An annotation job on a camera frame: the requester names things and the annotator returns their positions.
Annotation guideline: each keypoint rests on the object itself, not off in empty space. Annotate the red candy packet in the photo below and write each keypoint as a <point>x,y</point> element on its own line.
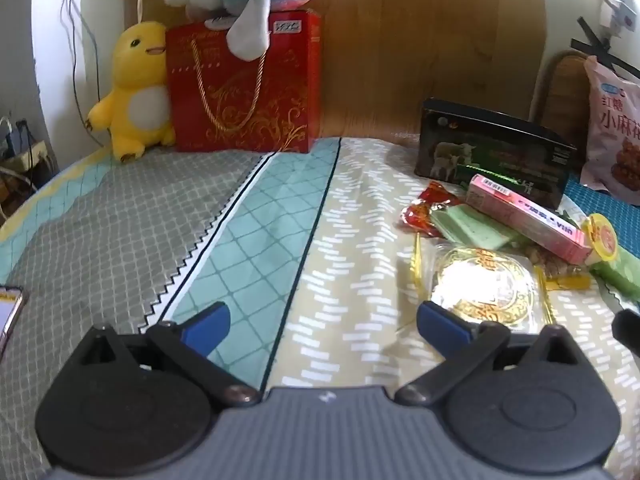
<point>425,215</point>

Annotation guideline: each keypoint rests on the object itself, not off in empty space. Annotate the blue cloth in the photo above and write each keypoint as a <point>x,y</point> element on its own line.
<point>590,200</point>

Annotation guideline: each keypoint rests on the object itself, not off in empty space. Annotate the wooden chair back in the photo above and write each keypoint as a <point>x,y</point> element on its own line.
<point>565,100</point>

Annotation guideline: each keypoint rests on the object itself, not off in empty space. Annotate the round gold pastry packet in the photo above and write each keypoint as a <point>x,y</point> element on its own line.
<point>480,285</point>

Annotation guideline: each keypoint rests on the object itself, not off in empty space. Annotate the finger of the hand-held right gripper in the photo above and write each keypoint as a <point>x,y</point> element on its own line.
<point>629,330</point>

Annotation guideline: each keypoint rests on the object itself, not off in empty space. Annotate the black tape cross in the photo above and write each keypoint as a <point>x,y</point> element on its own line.
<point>600,47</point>

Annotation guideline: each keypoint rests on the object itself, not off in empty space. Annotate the yellow plush duck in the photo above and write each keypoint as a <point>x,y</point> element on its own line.
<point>135,105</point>

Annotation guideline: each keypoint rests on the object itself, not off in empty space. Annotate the beige power strip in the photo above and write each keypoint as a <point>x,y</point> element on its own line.
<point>30,157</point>

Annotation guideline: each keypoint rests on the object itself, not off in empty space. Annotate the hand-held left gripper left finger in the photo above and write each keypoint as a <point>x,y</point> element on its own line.
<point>207,327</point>

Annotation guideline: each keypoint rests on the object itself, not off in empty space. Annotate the bright green snack packet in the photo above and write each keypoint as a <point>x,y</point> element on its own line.
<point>622,272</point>

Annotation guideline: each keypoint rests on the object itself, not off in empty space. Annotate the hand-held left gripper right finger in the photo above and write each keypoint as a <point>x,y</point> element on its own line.
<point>440,325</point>

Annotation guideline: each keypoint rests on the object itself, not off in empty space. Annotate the red gift bag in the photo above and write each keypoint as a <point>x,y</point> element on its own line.
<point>280,85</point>

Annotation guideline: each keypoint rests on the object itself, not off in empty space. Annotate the black box with sheep picture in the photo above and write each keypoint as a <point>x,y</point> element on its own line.
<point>500,145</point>

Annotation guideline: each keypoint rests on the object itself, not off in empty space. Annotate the yellow-lidded jelly cup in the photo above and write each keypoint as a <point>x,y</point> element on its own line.
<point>602,237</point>

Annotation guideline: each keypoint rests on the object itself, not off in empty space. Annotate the smartphone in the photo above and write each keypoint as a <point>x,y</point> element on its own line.
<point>7,315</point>

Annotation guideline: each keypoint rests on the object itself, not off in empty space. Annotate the wooden headboard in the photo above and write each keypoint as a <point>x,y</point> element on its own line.
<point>400,35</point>

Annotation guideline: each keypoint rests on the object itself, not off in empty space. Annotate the long pink box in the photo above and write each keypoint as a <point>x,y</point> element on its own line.
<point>525,220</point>

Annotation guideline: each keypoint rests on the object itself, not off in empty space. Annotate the brown nut snack packet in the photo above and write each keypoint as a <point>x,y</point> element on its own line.
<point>555,262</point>

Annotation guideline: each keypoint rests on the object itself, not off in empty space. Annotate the pink snack bag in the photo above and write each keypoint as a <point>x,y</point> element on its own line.
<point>615,125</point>

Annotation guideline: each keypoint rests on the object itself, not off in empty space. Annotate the pale green wafer packet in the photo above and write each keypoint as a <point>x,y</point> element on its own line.
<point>487,230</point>
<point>446,227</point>

